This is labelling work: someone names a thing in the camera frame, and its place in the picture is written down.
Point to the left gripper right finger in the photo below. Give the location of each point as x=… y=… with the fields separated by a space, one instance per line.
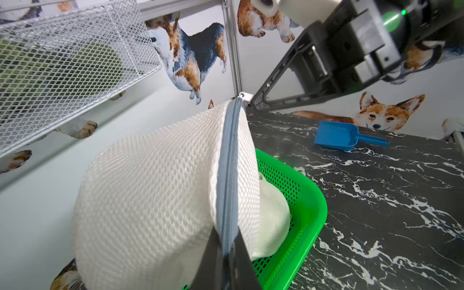
x=241 y=273

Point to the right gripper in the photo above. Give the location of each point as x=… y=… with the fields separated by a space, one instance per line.
x=359 y=43

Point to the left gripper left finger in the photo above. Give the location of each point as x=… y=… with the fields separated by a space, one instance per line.
x=210 y=272

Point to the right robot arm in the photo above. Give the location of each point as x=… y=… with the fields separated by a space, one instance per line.
x=424 y=19

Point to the blue dustpan scoop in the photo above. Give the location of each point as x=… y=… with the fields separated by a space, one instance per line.
x=344 y=136

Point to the green plastic basket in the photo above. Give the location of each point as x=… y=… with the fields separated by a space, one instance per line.
x=308 y=210

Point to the white wire wall basket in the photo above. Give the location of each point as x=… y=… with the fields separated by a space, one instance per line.
x=59 y=61

